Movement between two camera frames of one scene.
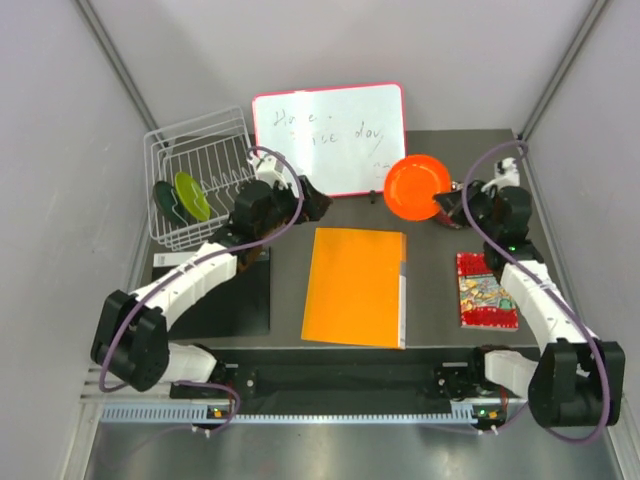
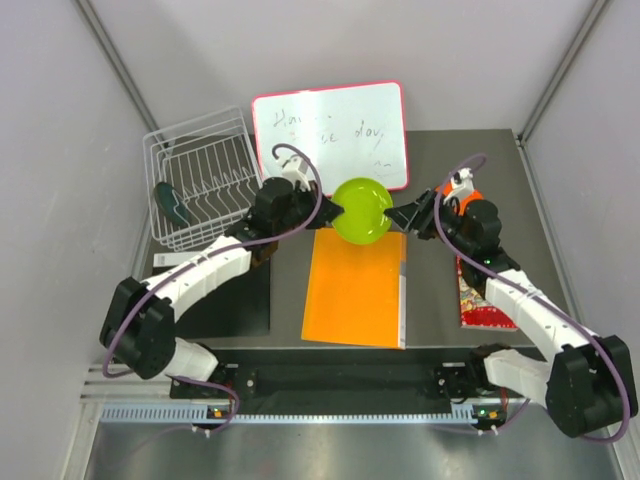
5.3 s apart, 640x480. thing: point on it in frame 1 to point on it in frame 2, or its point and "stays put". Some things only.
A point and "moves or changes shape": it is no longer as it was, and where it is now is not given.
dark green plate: (168, 202) stays put
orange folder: (357, 288) stays put
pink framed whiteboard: (343, 138) stays put
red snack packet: (484, 303) stays put
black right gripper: (475, 191) to (417, 216)
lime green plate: (192, 195) to (364, 203)
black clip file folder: (240, 306) stays put
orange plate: (411, 184) moves or changes shape
